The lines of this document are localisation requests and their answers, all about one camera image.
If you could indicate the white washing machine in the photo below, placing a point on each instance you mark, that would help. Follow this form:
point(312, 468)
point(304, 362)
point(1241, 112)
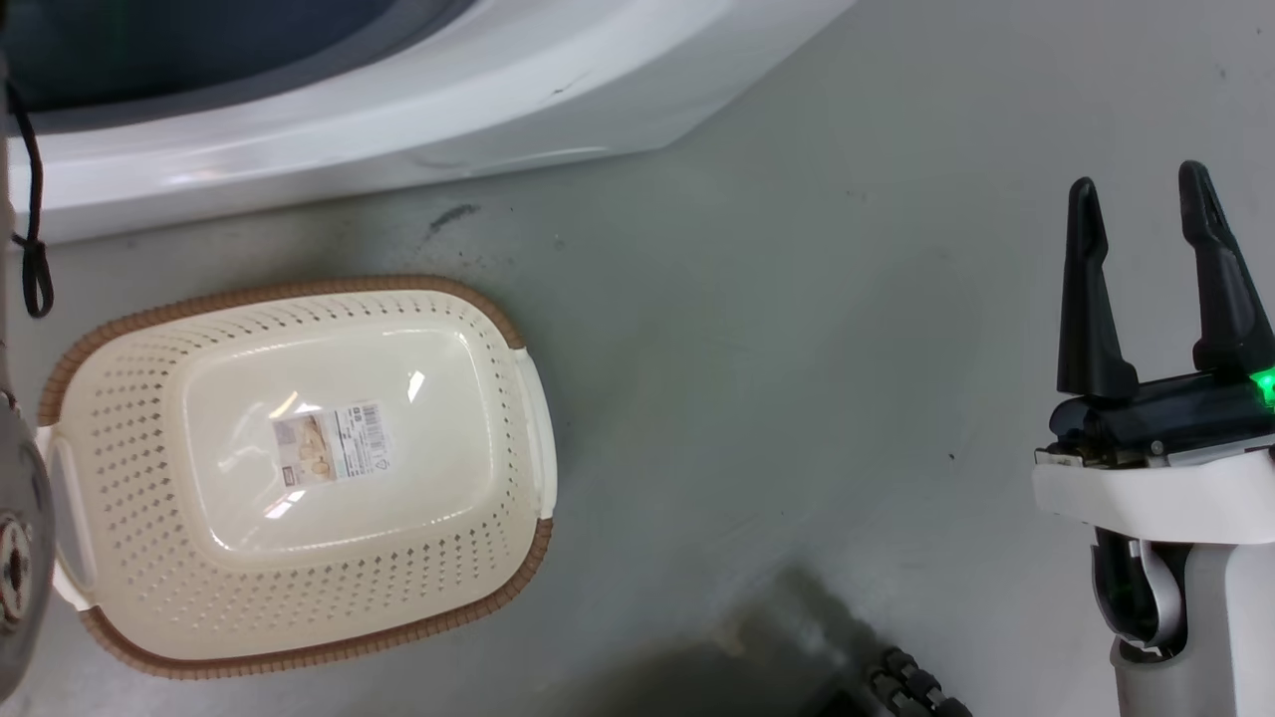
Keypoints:
point(518, 90)

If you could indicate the paper product label sticker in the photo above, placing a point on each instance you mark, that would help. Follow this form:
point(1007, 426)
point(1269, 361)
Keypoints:
point(332, 444)

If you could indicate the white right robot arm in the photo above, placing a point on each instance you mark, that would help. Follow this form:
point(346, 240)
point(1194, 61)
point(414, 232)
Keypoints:
point(1225, 637)

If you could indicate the cream perforated laundry basket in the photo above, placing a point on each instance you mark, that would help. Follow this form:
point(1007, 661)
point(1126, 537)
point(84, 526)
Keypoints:
point(149, 418)

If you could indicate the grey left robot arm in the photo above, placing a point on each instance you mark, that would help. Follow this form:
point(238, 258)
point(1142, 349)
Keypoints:
point(20, 558)

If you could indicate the dark grey door seal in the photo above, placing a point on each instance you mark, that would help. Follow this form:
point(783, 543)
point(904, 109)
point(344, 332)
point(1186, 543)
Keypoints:
point(299, 75)

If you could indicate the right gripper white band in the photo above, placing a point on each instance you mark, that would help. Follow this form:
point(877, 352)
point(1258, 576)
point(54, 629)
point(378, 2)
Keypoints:
point(1175, 493)

